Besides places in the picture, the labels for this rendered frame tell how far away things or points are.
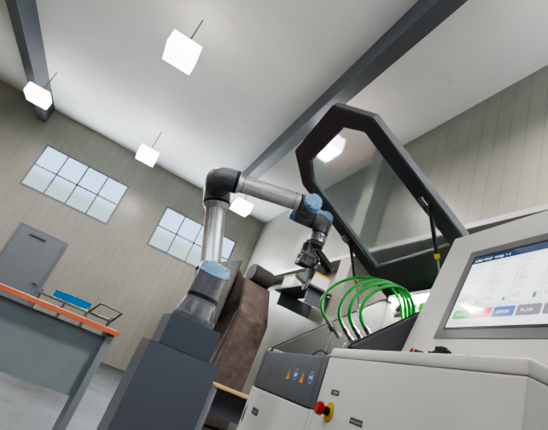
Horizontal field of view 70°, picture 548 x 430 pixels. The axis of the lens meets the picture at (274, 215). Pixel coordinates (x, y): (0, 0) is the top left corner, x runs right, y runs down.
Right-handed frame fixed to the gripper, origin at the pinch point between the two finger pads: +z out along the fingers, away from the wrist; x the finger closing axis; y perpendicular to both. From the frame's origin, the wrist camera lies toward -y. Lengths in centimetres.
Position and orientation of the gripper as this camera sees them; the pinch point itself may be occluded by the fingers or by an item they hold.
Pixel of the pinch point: (305, 287)
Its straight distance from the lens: 169.1
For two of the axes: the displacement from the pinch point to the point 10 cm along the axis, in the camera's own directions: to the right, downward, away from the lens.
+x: 3.1, -2.9, -9.1
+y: -8.8, -4.4, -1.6
